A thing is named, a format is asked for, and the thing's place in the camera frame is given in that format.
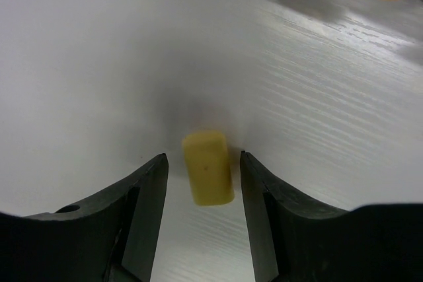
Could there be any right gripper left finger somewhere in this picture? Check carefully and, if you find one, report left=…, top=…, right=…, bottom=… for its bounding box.
left=1, top=154, right=169, bottom=281

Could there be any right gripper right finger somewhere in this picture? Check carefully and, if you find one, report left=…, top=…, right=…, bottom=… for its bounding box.
left=240, top=152, right=422, bottom=281

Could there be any yellow highlighter cap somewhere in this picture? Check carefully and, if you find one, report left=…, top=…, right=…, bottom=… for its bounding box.
left=182, top=130, right=235, bottom=206

